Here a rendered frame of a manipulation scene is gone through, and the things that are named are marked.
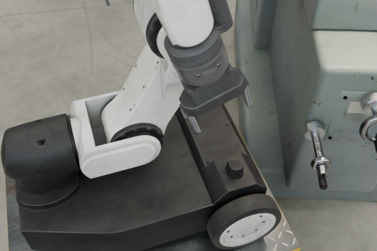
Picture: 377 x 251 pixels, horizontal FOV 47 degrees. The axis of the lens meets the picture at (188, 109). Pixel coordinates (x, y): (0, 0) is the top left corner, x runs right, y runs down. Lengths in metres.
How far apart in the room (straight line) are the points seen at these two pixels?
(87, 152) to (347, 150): 0.85
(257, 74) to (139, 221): 1.10
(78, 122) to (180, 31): 0.58
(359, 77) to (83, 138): 0.74
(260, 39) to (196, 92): 1.43
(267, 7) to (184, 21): 1.45
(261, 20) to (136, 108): 1.14
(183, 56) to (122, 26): 2.02
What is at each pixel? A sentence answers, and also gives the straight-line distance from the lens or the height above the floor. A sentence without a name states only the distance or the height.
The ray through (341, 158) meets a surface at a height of 0.39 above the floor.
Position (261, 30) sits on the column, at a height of 0.32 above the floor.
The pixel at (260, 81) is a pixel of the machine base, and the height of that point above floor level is 0.20.
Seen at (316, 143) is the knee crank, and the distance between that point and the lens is 1.31.
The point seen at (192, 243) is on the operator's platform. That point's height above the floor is 0.40.
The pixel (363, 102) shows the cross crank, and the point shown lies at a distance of 1.29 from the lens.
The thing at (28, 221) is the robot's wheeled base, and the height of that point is 0.57.
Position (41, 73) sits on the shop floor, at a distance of 2.44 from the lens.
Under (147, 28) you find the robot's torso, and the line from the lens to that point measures 0.89.
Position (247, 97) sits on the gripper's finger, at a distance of 0.79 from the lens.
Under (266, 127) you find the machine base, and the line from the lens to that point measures 1.81.
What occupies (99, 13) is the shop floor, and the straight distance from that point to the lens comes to 2.79.
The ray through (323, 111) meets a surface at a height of 0.62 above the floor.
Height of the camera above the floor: 1.56
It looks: 47 degrees down
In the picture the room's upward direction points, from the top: straight up
